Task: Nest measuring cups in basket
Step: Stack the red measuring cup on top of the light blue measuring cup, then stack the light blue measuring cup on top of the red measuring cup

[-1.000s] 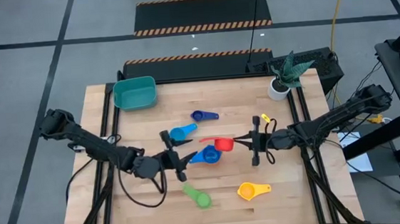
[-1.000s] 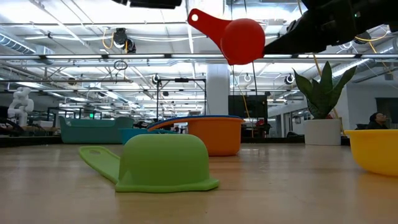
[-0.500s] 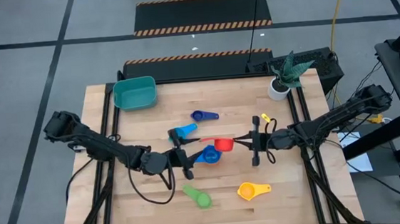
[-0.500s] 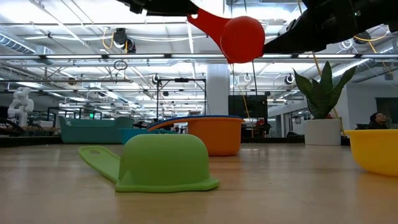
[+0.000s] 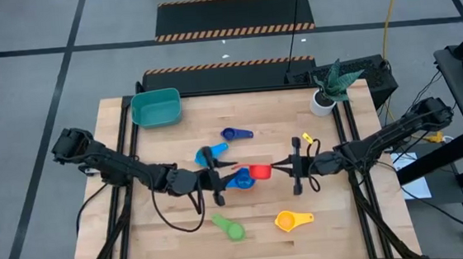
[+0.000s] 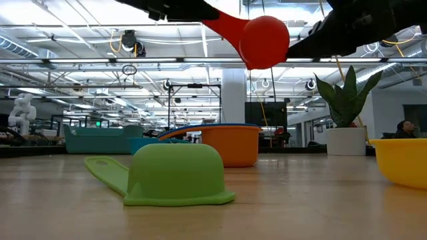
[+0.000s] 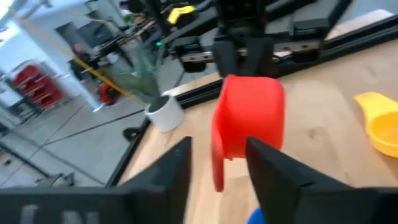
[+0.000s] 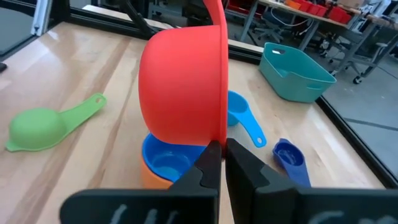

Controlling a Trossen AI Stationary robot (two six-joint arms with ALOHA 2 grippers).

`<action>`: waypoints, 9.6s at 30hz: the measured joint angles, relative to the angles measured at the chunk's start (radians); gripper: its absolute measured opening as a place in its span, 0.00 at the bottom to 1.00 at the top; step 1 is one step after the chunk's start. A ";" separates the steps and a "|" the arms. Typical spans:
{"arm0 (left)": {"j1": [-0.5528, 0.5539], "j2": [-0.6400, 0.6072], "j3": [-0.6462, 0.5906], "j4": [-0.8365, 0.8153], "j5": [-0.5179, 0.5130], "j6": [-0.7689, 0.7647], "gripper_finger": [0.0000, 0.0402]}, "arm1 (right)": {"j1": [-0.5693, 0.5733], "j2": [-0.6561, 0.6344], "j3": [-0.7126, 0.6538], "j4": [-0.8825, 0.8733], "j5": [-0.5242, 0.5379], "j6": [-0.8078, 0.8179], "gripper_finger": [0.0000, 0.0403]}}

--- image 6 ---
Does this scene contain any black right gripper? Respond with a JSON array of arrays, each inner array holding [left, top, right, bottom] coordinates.
[[286, 0, 401, 59]]

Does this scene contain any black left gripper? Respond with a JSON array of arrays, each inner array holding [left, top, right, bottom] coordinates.
[[115, 0, 221, 23]]

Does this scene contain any red measuring cup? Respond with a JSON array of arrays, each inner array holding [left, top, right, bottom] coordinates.
[[202, 9, 291, 71]]

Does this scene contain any orange measuring cup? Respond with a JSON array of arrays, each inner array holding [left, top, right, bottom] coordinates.
[[157, 125, 262, 168]]

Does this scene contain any light blue measuring cup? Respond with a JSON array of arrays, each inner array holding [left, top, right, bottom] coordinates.
[[128, 137, 190, 156]]

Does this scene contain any yellow measuring cup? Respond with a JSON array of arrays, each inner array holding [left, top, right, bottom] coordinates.
[[369, 138, 427, 190]]

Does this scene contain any teal plastic basket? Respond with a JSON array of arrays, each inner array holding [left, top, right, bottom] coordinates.
[[63, 125, 145, 155]]

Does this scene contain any green measuring cup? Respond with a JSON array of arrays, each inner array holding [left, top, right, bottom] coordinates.
[[83, 143, 236, 207]]

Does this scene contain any green snake plant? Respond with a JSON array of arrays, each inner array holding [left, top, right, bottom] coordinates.
[[314, 65, 384, 129]]

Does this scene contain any black monitor screen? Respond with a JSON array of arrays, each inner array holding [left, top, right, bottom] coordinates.
[[244, 101, 288, 127]]

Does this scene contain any white building pillar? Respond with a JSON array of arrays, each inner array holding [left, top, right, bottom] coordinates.
[[221, 69, 248, 125]]

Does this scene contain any white plant pot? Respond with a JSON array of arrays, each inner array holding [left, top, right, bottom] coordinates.
[[326, 127, 367, 157]]

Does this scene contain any person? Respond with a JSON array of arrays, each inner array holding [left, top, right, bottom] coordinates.
[[394, 119, 418, 139]]

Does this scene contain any long ceiling light rail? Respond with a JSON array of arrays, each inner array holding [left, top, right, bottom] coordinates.
[[0, 57, 427, 65]]

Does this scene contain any black ceiling cable reel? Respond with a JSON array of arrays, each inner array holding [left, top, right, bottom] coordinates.
[[120, 29, 147, 58]]

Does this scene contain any black metal rig frame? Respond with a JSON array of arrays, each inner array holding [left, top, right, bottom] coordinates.
[[167, 83, 222, 129]]

